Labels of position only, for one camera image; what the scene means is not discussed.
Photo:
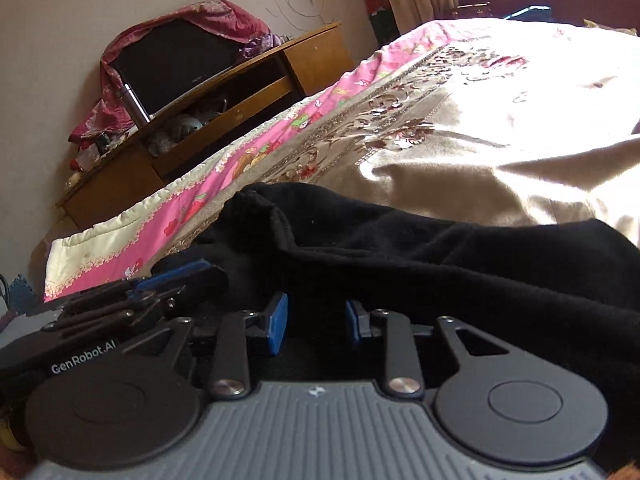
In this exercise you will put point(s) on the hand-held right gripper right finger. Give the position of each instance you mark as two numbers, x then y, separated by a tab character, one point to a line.
354	322

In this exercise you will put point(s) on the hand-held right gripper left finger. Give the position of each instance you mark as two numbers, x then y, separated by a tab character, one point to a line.
274	327

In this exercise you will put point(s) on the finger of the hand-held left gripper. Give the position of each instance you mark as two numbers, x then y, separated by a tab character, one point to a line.
207	285
170	274

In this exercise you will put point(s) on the black pants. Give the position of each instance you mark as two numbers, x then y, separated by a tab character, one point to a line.
450	270

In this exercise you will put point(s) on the blue textured mat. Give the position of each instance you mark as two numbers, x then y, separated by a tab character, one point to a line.
22	292

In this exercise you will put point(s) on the wooden cabinet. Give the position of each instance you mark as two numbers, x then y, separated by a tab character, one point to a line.
210	135

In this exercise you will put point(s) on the steel flask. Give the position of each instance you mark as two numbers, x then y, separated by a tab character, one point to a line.
132	105

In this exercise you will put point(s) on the black television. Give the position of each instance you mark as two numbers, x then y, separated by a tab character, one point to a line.
175	65

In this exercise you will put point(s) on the television under red cloth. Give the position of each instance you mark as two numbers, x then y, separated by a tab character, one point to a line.
220	20

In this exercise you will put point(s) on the blue bag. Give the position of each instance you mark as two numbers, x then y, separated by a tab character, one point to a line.
527	12

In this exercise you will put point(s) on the yellow-green cloth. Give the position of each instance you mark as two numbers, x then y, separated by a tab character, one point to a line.
607	27

